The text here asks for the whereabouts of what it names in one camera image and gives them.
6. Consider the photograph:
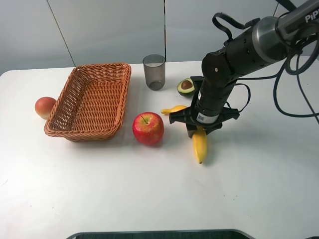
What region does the red apple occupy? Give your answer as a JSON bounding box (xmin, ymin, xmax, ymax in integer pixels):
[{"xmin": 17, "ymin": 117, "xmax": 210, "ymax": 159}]
[{"xmin": 132, "ymin": 112, "xmax": 164, "ymax": 145}]

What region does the halved avocado with pit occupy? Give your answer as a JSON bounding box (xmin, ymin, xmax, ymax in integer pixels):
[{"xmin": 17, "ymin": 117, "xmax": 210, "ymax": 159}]
[{"xmin": 177, "ymin": 78, "xmax": 195, "ymax": 98}]

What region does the dark rounded base edge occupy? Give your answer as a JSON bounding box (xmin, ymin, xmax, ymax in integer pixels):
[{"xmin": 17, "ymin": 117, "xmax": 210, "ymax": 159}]
[{"xmin": 68, "ymin": 230, "xmax": 253, "ymax": 239}]

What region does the grey translucent plastic cup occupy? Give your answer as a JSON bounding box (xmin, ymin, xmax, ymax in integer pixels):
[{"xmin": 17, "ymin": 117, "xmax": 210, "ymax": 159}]
[{"xmin": 143, "ymin": 54, "xmax": 165, "ymax": 91}]

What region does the yellow banana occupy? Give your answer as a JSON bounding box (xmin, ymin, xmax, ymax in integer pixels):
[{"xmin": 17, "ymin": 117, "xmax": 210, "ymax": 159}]
[{"xmin": 161, "ymin": 105, "xmax": 207, "ymax": 164}]

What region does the woven brown wicker basket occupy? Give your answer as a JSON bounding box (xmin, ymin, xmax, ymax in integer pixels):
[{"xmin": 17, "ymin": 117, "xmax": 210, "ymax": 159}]
[{"xmin": 44, "ymin": 63, "xmax": 132, "ymax": 142}]

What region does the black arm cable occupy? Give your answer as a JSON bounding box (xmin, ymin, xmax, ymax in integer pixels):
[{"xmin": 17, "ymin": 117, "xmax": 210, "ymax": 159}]
[{"xmin": 212, "ymin": 0, "xmax": 319, "ymax": 125}]

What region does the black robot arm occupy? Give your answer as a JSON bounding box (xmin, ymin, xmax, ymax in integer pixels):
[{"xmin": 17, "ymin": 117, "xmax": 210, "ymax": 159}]
[{"xmin": 169, "ymin": 0, "xmax": 319, "ymax": 136}]

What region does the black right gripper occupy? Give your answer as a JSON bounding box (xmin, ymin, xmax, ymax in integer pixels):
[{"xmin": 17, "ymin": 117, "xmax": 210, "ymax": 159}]
[{"xmin": 169, "ymin": 76, "xmax": 240, "ymax": 138}]

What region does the brown capped mushroom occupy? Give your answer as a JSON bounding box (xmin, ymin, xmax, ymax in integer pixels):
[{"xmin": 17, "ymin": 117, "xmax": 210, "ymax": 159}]
[{"xmin": 34, "ymin": 97, "xmax": 56, "ymax": 120}]

